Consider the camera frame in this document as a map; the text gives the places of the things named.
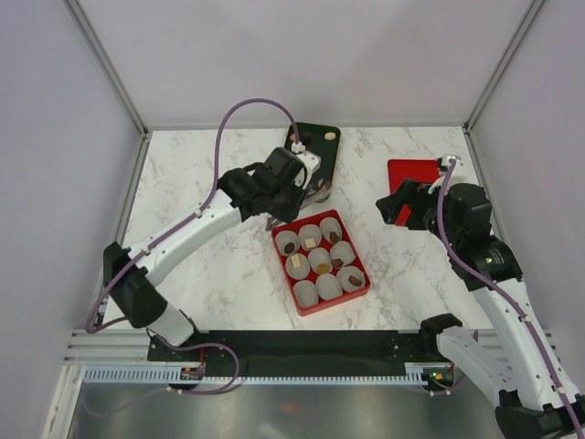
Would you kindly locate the metal tongs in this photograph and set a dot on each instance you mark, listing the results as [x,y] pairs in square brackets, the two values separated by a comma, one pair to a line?
[315,195]

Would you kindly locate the red chocolate box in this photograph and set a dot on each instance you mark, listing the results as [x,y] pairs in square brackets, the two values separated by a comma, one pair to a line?
[345,297]

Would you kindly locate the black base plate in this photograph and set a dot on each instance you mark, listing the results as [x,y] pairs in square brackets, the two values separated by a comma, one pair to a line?
[296,353]

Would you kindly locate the white paper cup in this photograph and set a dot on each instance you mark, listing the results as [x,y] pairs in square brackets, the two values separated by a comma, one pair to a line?
[305,293]
[344,251]
[330,224]
[282,238]
[310,231]
[328,287]
[300,273]
[343,274]
[318,256]

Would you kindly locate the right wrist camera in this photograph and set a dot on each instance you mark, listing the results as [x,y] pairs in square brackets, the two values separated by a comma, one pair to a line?
[452,171]

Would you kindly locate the white square chocolate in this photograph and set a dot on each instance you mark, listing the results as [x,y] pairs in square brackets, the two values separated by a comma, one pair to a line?
[310,243]
[296,261]

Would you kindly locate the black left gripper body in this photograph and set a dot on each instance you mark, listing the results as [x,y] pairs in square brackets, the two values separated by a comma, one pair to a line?
[288,200]

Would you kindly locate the dark green tray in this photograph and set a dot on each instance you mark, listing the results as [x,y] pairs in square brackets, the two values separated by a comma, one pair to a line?
[327,150]

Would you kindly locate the white slotted cable duct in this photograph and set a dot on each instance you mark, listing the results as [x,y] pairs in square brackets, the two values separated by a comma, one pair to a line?
[177,375]

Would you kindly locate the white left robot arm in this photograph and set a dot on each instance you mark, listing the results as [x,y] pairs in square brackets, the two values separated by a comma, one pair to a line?
[242,193]

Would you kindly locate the caramel ridged chocolate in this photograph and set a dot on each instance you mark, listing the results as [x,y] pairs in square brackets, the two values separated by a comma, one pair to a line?
[323,268]

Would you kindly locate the red box lid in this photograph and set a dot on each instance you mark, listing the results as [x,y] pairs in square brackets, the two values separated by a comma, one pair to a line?
[422,170]

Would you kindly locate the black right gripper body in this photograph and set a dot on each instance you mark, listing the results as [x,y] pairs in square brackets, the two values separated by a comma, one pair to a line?
[424,213]

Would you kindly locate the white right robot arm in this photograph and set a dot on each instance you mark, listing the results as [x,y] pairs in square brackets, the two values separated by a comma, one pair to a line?
[532,395]

